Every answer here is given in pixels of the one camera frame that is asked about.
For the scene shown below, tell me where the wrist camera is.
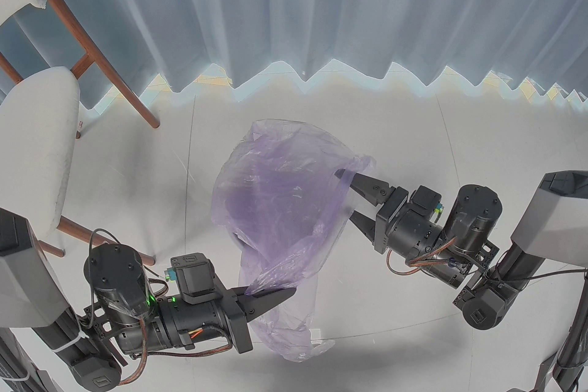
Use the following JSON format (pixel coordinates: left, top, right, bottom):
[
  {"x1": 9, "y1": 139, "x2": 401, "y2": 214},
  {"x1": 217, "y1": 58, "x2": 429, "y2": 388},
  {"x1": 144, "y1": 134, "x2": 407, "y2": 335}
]
[
  {"x1": 409, "y1": 186, "x2": 444, "y2": 223},
  {"x1": 168, "y1": 252, "x2": 226, "y2": 306}
]

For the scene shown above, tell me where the purple plastic bag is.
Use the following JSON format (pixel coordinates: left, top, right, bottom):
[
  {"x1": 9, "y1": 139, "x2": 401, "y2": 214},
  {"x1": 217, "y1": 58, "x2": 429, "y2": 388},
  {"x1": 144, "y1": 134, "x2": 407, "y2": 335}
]
[{"x1": 212, "y1": 119, "x2": 376, "y2": 363}]

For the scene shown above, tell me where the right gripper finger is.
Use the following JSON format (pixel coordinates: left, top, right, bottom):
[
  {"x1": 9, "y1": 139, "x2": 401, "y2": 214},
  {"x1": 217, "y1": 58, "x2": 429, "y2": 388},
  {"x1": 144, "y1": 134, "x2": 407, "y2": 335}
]
[
  {"x1": 335, "y1": 169, "x2": 397, "y2": 207},
  {"x1": 349, "y1": 211, "x2": 378, "y2": 244}
]

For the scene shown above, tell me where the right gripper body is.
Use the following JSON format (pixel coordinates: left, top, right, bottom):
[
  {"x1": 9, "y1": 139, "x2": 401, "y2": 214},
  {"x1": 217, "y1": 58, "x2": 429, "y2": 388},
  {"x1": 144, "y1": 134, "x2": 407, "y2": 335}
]
[{"x1": 373, "y1": 187, "x2": 453, "y2": 264}]

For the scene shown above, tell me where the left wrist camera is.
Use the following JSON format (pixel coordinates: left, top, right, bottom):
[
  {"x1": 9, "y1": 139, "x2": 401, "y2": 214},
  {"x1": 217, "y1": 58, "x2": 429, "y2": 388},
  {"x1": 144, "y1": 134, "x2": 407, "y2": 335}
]
[{"x1": 168, "y1": 252, "x2": 226, "y2": 306}]

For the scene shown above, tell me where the white padded wooden chair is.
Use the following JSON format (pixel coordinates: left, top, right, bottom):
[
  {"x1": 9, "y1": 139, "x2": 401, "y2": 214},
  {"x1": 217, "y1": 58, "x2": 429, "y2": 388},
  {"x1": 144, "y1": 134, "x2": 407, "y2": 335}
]
[{"x1": 0, "y1": 0, "x2": 160, "y2": 267}]

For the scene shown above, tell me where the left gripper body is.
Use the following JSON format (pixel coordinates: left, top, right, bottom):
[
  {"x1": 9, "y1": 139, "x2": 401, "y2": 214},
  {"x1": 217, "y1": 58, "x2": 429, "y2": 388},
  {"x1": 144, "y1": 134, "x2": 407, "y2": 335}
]
[{"x1": 154, "y1": 289, "x2": 254, "y2": 355}]

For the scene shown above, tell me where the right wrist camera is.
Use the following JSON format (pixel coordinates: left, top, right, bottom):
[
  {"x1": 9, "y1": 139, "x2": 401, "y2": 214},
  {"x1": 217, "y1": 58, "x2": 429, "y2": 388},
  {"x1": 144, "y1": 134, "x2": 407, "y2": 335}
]
[{"x1": 409, "y1": 186, "x2": 444, "y2": 223}]

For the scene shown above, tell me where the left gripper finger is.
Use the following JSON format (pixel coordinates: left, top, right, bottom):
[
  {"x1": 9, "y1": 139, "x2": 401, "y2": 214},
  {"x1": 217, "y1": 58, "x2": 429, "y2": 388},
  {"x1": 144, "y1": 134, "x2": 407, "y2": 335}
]
[{"x1": 232, "y1": 285, "x2": 296, "y2": 327}]

